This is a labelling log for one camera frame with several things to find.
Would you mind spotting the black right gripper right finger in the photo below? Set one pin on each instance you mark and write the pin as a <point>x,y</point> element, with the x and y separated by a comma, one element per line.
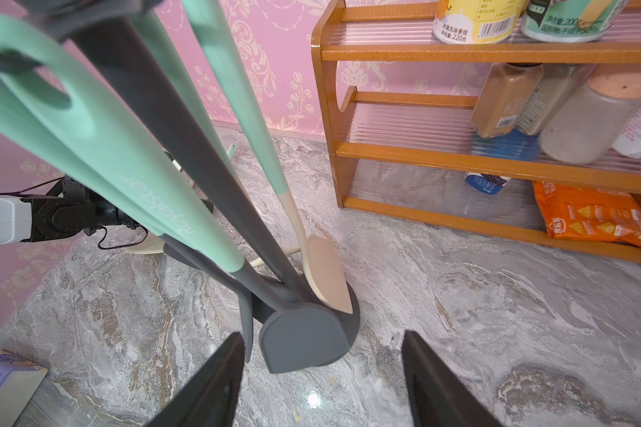
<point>436,396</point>

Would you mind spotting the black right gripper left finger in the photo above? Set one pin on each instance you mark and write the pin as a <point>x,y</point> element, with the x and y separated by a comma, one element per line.
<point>211,397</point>

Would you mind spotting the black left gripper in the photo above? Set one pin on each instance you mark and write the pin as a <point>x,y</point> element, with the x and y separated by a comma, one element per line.
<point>88,211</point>

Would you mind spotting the beige long-handled spatula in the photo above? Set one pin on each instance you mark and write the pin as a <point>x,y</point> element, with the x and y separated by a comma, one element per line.
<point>154,245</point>

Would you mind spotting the mint beige scraper spatula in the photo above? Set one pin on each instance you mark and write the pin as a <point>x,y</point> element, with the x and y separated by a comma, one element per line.
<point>322,267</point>

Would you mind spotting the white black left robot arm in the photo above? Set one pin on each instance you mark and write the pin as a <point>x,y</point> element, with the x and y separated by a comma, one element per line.
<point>28,217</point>

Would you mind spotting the mint grey solid spatula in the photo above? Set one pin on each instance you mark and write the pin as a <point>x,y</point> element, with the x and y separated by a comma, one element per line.
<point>292,334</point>

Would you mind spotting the grey utensil rack stand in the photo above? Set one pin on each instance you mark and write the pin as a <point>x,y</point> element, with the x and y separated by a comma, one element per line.
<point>100,35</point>

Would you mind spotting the mint grey ladle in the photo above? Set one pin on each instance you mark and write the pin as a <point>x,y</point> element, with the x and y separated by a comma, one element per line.
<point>92,137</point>

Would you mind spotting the purple tissue box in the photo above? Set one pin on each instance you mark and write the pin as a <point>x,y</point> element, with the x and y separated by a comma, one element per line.
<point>19,380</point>

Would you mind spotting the orange snack bag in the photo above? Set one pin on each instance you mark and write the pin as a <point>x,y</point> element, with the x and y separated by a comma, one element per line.
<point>587,214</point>

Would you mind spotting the wooden three-tier shelf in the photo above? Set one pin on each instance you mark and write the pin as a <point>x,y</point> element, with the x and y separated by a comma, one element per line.
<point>433,130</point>

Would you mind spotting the pink lid white jar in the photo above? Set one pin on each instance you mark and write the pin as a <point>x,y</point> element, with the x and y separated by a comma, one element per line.
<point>586,126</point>

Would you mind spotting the brown spice jar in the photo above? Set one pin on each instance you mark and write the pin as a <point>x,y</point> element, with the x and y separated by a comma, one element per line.
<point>505,94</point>

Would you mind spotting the clear spice jar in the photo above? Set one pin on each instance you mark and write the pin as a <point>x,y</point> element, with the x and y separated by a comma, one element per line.
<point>559,81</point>

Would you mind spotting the yellow pineapple can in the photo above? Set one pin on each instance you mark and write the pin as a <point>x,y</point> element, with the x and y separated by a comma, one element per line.
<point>476,21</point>

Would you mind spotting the green label can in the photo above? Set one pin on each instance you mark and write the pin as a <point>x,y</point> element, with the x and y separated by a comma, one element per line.
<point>570,21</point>

